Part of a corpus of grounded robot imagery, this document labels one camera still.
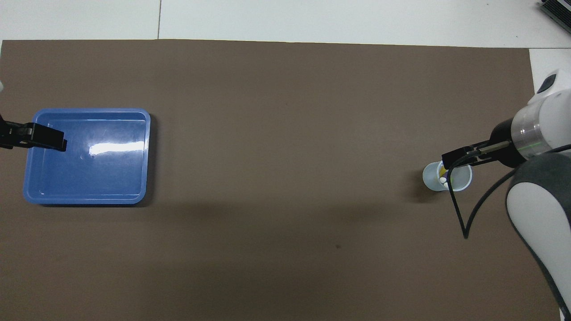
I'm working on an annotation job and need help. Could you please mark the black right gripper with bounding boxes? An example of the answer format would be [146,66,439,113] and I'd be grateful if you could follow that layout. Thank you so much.
[441,118,528,169]

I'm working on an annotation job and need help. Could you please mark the brown table mat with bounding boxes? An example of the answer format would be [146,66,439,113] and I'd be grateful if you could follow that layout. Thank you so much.
[0,39,561,321]

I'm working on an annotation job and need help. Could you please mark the translucent plastic cup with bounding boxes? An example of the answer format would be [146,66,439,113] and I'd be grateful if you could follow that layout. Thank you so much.
[422,160,472,192]

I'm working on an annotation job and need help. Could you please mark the blue plastic tray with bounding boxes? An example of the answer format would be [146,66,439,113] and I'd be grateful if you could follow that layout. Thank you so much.
[23,108,151,206]

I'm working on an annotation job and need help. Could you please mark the grey striped device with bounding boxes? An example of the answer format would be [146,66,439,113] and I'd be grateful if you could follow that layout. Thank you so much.
[539,0,571,28]

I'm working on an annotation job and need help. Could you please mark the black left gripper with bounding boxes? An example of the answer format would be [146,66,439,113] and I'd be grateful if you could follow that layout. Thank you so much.
[0,114,68,152]

